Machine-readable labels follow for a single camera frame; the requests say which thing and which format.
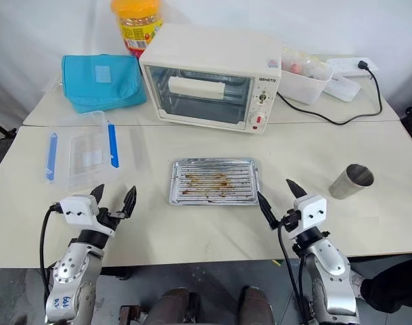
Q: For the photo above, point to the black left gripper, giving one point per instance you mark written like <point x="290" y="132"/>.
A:
<point x="107" y="217"/>

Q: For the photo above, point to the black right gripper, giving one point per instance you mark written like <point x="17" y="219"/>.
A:
<point x="289" y="220"/>

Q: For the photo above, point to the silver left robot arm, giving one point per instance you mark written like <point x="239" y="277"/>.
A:
<point x="73" y="271"/>

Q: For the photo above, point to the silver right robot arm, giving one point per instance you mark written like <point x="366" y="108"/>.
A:
<point x="331" y="271"/>

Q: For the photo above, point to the stained metal baking tray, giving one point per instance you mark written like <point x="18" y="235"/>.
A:
<point x="214" y="183"/>

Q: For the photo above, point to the stainless steel cup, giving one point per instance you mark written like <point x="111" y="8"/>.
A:
<point x="351" y="183"/>

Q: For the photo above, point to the clear box with blue clips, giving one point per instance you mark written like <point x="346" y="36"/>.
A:
<point x="87" y="155"/>

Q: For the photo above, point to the dark rounded shape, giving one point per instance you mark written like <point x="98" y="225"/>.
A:
<point x="168" y="306"/>
<point x="258" y="304"/>

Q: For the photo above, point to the person's white shoe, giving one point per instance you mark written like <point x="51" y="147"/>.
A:
<point x="355" y="281"/>

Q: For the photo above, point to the white plastic bin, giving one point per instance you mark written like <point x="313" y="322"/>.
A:
<point x="302" y="86"/>

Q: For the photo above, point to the turquoise fabric bag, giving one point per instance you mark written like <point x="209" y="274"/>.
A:
<point x="101" y="84"/>

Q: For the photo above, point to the clear plastic lid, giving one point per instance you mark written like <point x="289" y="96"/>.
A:
<point x="342" y="88"/>

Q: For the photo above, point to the wrapped food items in bin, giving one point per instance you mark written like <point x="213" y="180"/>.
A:
<point x="300" y="62"/>

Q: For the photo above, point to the person's black trouser leg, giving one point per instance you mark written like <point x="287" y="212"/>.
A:
<point x="391" y="284"/>

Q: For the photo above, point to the white power strip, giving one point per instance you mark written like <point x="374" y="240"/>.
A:
<point x="347" y="65"/>

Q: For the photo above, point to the cream toaster oven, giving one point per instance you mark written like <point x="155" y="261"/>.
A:
<point x="209" y="61"/>

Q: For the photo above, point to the yellow-lidded snack jar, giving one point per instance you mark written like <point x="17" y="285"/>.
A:
<point x="138" y="27"/>

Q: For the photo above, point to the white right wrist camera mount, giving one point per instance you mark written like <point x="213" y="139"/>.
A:
<point x="310" y="211"/>

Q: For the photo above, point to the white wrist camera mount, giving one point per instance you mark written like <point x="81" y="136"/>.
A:
<point x="78" y="209"/>
<point x="310" y="211"/>

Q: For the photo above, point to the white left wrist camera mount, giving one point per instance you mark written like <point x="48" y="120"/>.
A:
<point x="78" y="209"/>

